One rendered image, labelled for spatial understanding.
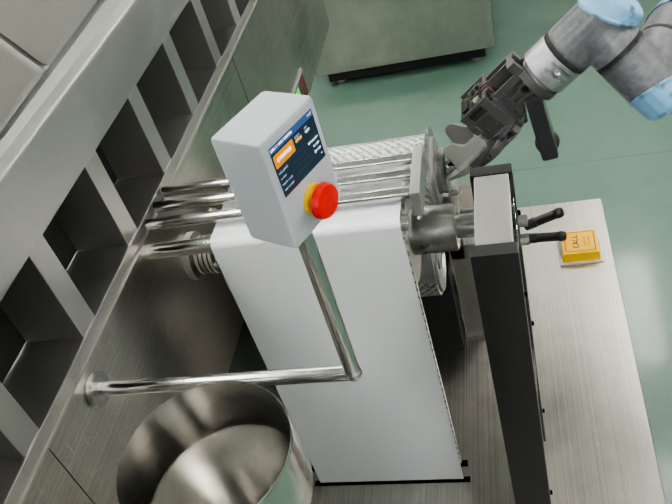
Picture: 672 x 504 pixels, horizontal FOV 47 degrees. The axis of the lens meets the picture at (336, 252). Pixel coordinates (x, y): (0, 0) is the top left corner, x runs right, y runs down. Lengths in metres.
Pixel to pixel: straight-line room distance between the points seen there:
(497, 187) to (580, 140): 2.62
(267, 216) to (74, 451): 0.37
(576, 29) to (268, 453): 0.70
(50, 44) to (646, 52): 1.00
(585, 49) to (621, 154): 2.31
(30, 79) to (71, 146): 0.73
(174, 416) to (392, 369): 0.47
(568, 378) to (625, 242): 1.63
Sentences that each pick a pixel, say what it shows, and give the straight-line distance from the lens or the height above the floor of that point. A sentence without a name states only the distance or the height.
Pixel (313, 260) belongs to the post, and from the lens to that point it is 0.66.
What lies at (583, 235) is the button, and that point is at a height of 0.92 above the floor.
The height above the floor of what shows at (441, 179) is 1.26.
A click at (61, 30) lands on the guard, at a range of 0.17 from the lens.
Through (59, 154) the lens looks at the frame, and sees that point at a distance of 0.88.
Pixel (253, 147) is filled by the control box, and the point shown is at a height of 1.71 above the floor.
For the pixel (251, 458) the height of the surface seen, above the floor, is 1.44.
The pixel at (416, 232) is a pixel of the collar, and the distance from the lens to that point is 0.99.
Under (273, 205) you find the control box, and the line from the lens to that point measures 0.58.
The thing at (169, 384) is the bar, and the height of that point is 1.42.
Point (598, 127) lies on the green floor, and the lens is 3.58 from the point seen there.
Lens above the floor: 1.98
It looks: 39 degrees down
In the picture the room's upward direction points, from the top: 18 degrees counter-clockwise
